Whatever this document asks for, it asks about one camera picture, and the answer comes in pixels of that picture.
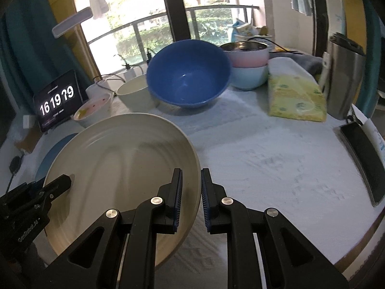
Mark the white textured table cloth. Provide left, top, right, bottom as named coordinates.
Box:
left=10, top=86, right=384, bottom=288

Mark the light blue bowl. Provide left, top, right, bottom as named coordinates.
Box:
left=230, top=65, right=268, bottom=91

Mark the grey folded cloth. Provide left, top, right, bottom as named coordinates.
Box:
left=269, top=52, right=322, bottom=76

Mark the tablet clock display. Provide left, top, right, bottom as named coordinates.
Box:
left=33, top=70, right=83, bottom=133

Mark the white basket with items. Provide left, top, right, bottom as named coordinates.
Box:
left=230, top=20, right=272, bottom=42

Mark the yellow tissue pack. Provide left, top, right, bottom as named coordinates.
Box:
left=268, top=57, right=327, bottom=122

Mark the white toothbrush holder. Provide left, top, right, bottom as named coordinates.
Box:
left=85, top=80, right=114, bottom=99

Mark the teal curtain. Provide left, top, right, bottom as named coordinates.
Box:
left=1, top=0, right=91, bottom=113

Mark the stainless steel tumbler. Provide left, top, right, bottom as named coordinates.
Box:
left=318, top=33, right=366, bottom=120

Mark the cardboard box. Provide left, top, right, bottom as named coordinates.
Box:
left=14, top=126, right=42, bottom=154

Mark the light blue plate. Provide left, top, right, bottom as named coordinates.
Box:
left=35, top=133, right=77, bottom=181

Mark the pink steel-lined bowl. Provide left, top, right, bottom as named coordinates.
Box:
left=220, top=41, right=270, bottom=68

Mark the cream ceramic plate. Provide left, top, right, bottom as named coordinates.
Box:
left=45, top=113, right=201, bottom=265

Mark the large blue bowl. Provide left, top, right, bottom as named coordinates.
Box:
left=146, top=39, right=232, bottom=108

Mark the cream white bowl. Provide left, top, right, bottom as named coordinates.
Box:
left=117, top=74, right=159, bottom=112

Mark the black smartphone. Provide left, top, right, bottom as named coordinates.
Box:
left=339, top=122, right=384, bottom=206

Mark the pink strawberry bowl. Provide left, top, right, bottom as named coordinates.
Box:
left=73, top=93, right=114, bottom=128

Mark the white desk lamp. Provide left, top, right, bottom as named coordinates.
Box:
left=51, top=7, right=93, bottom=39

